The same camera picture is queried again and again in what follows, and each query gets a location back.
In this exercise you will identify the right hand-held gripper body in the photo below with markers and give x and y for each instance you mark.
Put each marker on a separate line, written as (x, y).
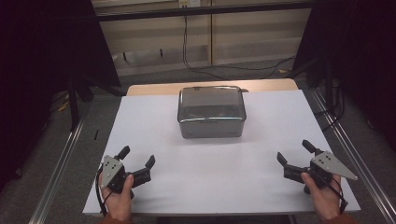
(323, 163)

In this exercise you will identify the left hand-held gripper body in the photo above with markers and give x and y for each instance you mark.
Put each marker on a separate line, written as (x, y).
(109, 170)

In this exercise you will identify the person's left hand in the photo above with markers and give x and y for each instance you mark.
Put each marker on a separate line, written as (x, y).
(117, 203)

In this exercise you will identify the small black floor marker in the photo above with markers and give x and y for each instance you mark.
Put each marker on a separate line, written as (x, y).
(96, 134)

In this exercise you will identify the person's right hand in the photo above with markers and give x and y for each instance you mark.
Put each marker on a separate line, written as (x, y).
(323, 199)

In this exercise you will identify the clear plastic storage box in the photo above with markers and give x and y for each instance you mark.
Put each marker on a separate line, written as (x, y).
(211, 129)

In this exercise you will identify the black horizontal bar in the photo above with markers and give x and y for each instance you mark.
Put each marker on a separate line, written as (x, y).
(202, 11)

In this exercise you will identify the white wall socket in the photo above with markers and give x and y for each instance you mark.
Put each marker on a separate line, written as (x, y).
(189, 3)

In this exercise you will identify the dark curtain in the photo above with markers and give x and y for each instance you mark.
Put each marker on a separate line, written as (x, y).
(40, 77)
(361, 62)

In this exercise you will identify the metal floor rail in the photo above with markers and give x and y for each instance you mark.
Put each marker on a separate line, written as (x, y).
(57, 174)
(358, 155)

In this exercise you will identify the black metal stand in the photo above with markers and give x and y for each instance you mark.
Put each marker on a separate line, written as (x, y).
(74, 105)

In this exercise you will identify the clear plastic box lid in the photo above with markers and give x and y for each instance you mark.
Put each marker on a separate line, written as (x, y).
(211, 102)

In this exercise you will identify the white table mat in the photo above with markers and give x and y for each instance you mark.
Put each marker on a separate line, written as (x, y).
(211, 174)

